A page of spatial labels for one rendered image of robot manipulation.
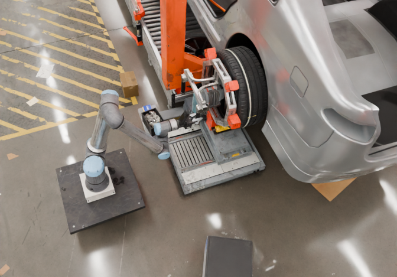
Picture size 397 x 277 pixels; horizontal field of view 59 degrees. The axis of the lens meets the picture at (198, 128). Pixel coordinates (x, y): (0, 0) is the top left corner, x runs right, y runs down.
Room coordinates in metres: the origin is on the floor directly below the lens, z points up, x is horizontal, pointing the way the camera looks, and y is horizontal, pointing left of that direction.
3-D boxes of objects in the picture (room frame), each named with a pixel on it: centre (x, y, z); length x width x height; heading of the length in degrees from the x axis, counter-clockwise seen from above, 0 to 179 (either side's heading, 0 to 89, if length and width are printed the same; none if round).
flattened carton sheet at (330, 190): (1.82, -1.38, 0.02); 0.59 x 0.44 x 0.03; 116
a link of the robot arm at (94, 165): (1.29, 0.76, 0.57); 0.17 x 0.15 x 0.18; 13
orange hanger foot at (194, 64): (2.48, -0.01, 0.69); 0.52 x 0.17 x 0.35; 116
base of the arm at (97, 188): (1.28, 0.76, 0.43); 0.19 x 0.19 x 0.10
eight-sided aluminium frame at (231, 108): (1.97, -0.12, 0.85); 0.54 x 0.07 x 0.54; 26
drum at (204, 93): (1.93, -0.06, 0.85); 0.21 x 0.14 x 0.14; 116
